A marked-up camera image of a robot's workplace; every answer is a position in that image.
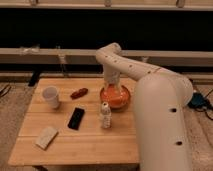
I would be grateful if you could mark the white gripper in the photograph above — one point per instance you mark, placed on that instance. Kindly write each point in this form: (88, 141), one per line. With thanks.
(111, 78)

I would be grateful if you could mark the small clear plastic bottle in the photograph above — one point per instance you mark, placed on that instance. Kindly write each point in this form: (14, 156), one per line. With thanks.
(105, 115)

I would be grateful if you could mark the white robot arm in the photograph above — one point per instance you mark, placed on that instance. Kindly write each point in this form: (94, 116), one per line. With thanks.
(158, 101)

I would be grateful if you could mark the orange bowl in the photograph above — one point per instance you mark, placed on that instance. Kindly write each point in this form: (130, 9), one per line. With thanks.
(117, 96)

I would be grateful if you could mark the brown sausage snack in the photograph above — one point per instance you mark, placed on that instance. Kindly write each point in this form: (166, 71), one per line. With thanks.
(79, 93)

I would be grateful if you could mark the black smartphone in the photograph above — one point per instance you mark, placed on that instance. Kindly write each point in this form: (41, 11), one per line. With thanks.
(76, 118)

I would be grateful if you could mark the wooden table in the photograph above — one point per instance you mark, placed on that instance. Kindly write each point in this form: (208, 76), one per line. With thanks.
(90, 144)

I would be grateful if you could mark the white plastic cup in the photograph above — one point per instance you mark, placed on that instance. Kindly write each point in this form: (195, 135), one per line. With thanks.
(51, 96)

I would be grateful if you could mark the white rectangular block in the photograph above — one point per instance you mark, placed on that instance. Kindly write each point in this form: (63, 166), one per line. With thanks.
(45, 137)

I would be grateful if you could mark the blue device on floor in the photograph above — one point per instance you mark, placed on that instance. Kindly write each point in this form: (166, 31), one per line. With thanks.
(198, 101)

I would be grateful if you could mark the long grey rail beam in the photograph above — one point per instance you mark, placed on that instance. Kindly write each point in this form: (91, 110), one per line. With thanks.
(86, 56)

